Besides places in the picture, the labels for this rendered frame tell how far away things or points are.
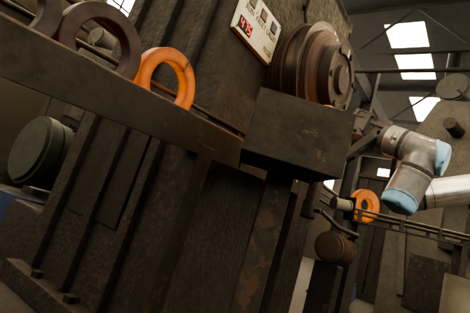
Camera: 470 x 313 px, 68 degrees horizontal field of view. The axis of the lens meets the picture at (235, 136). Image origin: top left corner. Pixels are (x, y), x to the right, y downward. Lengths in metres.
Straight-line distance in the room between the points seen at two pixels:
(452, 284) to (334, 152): 1.19
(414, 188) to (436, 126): 3.28
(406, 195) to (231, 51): 0.71
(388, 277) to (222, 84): 3.25
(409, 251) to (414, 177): 3.00
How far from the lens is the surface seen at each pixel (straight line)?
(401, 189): 1.02
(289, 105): 0.72
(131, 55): 0.80
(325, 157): 0.71
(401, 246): 4.01
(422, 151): 1.05
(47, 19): 0.72
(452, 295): 1.81
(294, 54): 1.37
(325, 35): 1.51
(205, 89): 1.14
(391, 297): 4.03
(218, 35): 1.24
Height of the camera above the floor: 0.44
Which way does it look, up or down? 13 degrees up
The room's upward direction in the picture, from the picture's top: 18 degrees clockwise
